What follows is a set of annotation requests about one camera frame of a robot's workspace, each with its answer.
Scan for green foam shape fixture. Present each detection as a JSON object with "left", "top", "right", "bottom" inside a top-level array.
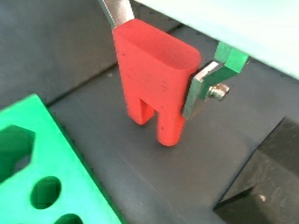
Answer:
[{"left": 0, "top": 94, "right": 127, "bottom": 224}]

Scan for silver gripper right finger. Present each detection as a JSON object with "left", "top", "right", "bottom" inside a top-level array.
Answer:
[{"left": 182, "top": 42, "right": 248, "bottom": 119}]

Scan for black curved cradle stand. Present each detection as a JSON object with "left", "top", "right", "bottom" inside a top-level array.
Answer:
[{"left": 214, "top": 118, "right": 299, "bottom": 224}]

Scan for red square-circle block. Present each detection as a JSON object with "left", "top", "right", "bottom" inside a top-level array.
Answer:
[{"left": 112, "top": 19, "right": 202, "bottom": 146}]

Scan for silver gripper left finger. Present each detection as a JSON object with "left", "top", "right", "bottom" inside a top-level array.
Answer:
[{"left": 97, "top": 0, "right": 135, "bottom": 29}]

